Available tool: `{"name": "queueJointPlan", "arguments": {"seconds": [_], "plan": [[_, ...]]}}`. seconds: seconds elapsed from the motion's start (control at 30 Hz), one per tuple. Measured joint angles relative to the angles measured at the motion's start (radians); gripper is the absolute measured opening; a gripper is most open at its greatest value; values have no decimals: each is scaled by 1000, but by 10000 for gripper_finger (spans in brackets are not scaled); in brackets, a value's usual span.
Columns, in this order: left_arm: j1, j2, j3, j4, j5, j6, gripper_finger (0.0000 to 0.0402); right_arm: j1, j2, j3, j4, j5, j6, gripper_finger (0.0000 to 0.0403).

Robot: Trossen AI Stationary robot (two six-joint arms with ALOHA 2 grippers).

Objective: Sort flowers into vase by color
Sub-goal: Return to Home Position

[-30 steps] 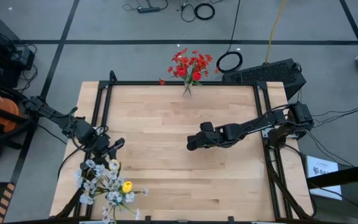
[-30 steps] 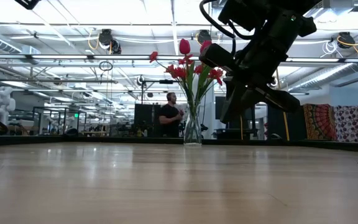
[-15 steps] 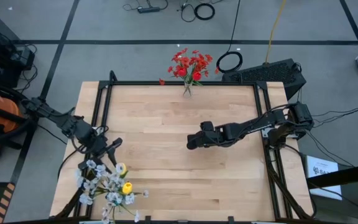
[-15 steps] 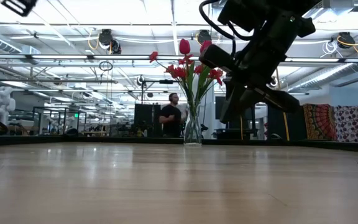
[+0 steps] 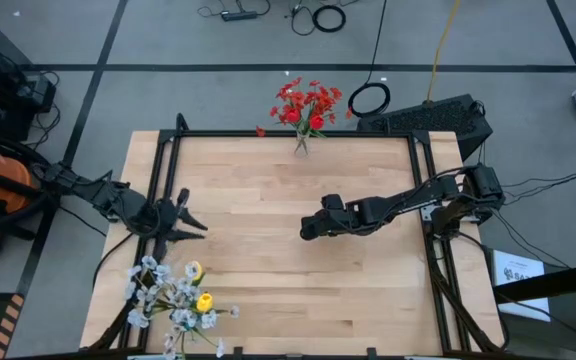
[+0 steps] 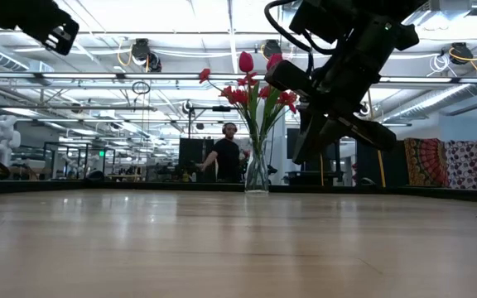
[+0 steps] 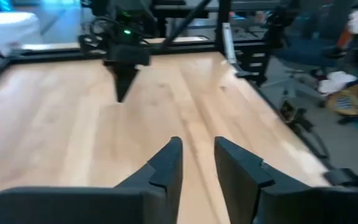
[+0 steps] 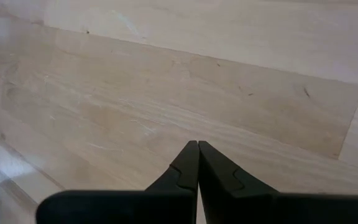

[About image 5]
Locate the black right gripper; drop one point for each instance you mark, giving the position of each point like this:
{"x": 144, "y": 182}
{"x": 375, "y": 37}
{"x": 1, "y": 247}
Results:
{"x": 343, "y": 222}

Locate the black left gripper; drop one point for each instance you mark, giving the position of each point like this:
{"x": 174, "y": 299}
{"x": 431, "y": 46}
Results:
{"x": 160, "y": 220}

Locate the white blossom spray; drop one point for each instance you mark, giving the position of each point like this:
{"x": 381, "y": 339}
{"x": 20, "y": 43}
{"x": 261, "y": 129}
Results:
{"x": 149, "y": 261}
{"x": 184, "y": 316}

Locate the red tulip with green stem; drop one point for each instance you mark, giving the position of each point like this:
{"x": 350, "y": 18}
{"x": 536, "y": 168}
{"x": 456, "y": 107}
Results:
{"x": 293, "y": 116}
{"x": 317, "y": 121}

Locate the red blossom spray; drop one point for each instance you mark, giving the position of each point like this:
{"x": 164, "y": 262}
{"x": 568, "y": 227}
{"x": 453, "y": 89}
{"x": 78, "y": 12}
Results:
{"x": 300, "y": 97}

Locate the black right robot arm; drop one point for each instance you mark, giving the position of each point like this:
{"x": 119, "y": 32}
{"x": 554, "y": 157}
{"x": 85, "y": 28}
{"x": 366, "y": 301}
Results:
{"x": 418, "y": 197}

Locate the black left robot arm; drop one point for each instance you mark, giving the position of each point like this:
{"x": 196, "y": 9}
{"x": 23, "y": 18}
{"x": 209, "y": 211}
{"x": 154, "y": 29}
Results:
{"x": 113, "y": 197}

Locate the clear glass vase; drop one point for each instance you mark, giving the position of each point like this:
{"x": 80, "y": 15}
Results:
{"x": 302, "y": 149}

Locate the white printed paper sign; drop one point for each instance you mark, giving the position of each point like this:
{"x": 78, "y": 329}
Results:
{"x": 523, "y": 260}

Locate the black power strip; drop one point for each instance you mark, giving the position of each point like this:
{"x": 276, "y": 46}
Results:
{"x": 238, "y": 15}

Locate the black metal beam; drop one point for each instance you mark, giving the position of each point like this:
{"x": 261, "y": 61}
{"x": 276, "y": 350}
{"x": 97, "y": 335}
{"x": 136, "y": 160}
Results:
{"x": 558, "y": 282}

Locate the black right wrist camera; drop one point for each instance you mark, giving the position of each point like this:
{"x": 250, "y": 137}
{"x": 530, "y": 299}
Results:
{"x": 332, "y": 201}

